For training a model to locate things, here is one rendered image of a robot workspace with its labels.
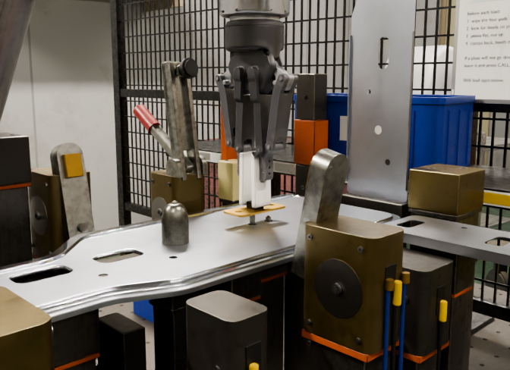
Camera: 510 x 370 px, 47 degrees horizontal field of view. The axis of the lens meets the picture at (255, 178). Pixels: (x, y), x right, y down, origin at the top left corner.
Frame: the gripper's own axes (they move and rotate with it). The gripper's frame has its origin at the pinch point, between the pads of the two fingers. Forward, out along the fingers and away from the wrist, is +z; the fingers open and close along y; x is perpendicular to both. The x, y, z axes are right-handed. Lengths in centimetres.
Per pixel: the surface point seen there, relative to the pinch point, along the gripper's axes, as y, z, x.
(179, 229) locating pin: 1.5, 4.1, -13.6
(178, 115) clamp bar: -14.1, -7.8, -1.7
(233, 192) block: -10.8, 4.0, 5.8
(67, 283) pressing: 4.4, 6.0, -29.0
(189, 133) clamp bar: -14.5, -5.1, 0.5
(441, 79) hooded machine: -207, -13, 426
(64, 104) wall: -307, 3, 126
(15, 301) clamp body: 17.3, 1.6, -38.8
